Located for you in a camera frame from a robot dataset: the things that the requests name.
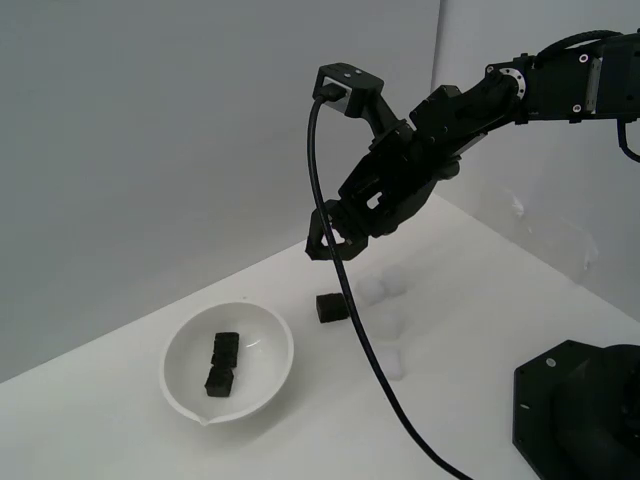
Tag white foam cube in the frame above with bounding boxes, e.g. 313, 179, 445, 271
382, 267, 414, 296
372, 312, 404, 341
377, 348, 405, 381
355, 277, 386, 306

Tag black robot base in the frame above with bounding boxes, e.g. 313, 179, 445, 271
513, 338, 640, 480

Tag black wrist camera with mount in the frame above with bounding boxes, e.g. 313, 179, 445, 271
313, 62, 406, 134

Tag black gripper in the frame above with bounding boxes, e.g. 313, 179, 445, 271
305, 74, 516, 261

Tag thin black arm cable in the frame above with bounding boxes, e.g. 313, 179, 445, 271
615, 119, 640, 164

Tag black foam cube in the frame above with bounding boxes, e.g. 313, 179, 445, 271
203, 366, 237, 400
212, 330, 241, 369
315, 293, 350, 324

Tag thick black camera cable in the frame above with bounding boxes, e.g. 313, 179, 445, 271
305, 84, 474, 480

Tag white bowl with spout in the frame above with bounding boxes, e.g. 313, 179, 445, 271
159, 301, 295, 427

